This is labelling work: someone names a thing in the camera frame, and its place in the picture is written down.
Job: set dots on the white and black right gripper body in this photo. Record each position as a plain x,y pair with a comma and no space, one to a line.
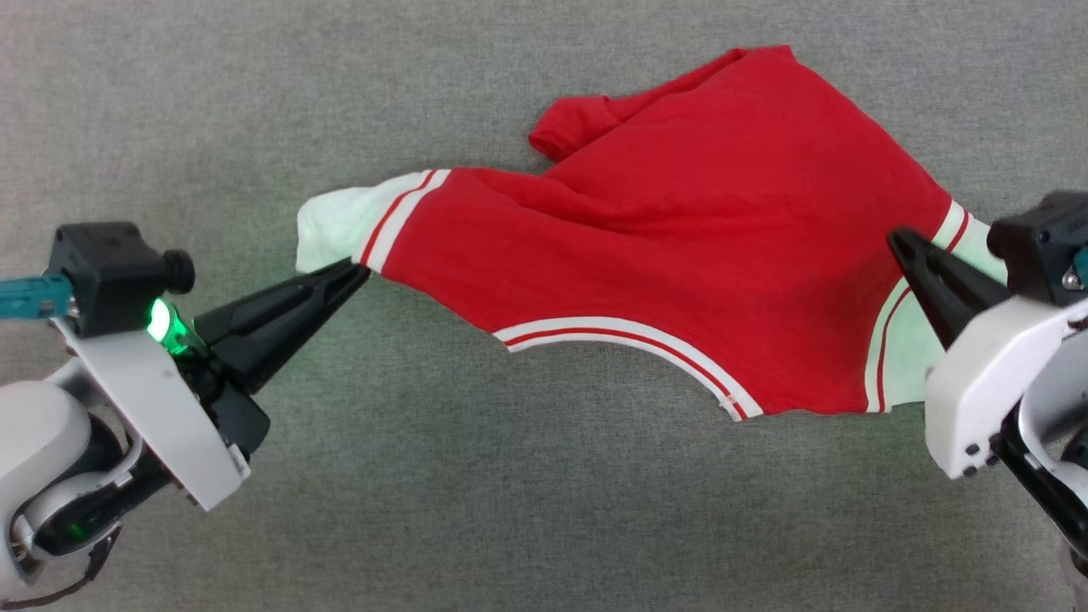
986,382

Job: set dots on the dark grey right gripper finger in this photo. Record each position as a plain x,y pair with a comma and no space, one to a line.
960,276
931,293

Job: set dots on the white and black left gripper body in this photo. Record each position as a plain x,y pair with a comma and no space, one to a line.
161,408

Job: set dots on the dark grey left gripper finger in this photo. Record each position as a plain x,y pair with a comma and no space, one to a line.
272,344
272,302

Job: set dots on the red shirt with white trim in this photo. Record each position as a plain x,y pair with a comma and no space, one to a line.
680,255

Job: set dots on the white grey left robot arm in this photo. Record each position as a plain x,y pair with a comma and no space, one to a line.
42,476

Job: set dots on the grey fabric sofa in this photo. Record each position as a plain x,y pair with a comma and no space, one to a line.
544,510

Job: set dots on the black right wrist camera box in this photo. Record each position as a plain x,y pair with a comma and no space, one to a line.
1041,246

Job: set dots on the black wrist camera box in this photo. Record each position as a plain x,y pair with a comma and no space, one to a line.
106,272
1041,246

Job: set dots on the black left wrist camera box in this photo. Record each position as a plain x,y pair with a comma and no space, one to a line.
106,272

